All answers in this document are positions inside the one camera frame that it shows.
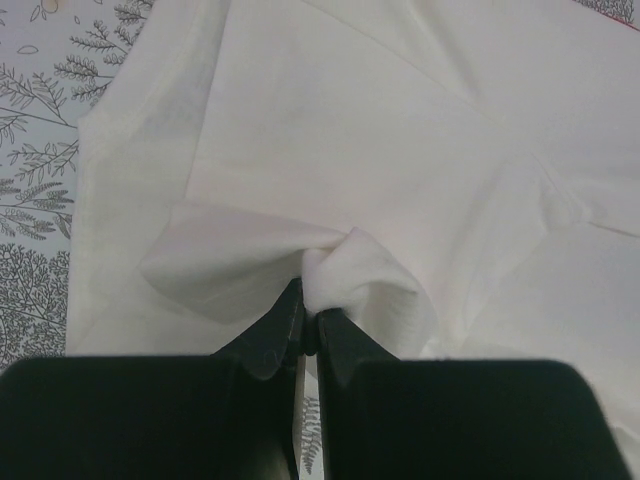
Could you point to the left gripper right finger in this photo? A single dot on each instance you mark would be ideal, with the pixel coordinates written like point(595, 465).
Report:
point(387, 418)

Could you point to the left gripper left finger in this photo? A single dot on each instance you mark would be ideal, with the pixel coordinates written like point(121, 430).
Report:
point(227, 415)

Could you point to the white printed t-shirt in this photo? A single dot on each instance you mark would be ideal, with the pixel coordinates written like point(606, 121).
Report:
point(462, 177)

